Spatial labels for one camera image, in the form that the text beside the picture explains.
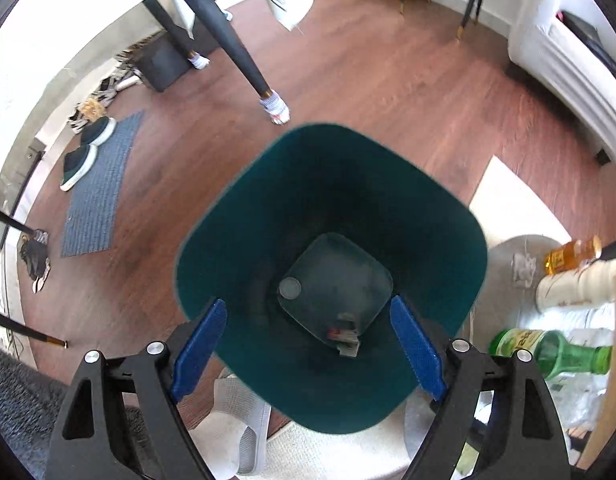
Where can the amber drink bottle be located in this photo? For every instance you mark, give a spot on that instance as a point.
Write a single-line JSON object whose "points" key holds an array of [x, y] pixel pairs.
{"points": [[573, 255]]}

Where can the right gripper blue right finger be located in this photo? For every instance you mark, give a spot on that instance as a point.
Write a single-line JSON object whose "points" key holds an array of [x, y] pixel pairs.
{"points": [[422, 355]]}

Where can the dark green slipper near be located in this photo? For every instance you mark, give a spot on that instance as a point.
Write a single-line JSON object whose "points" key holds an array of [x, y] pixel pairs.
{"points": [[77, 164]]}

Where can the small low round table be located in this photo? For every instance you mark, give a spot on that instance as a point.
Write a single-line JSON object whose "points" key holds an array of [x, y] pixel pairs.
{"points": [[507, 297]]}

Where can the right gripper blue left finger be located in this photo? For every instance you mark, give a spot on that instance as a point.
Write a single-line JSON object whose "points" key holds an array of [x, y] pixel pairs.
{"points": [[191, 345]]}

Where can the dark green trash bin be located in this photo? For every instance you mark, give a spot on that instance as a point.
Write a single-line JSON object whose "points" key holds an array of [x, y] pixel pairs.
{"points": [[306, 248]]}

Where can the dark green slipper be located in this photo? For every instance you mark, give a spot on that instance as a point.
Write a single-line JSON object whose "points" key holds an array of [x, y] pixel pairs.
{"points": [[77, 164], [98, 132]]}

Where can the dark green slipper far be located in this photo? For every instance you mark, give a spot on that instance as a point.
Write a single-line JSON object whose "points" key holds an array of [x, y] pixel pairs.
{"points": [[98, 132]]}

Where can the white slipper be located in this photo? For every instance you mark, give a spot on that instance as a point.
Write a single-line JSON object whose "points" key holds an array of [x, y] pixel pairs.
{"points": [[232, 438]]}

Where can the black storage box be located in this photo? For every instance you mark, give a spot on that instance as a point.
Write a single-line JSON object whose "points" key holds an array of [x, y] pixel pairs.
{"points": [[160, 62]]}

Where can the grey armchair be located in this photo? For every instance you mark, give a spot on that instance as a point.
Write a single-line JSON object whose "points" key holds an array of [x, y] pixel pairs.
{"points": [[547, 49]]}

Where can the green glass bottle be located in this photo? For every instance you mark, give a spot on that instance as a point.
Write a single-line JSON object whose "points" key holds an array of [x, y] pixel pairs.
{"points": [[552, 352]]}

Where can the grey striped door mat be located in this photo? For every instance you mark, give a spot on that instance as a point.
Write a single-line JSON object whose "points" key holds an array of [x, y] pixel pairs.
{"points": [[93, 202]]}

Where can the white plastic bottle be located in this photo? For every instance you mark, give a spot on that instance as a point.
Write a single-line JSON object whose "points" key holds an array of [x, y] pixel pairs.
{"points": [[583, 289]]}

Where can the cream rug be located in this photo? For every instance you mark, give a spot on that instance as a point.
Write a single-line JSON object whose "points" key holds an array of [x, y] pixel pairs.
{"points": [[506, 207]]}

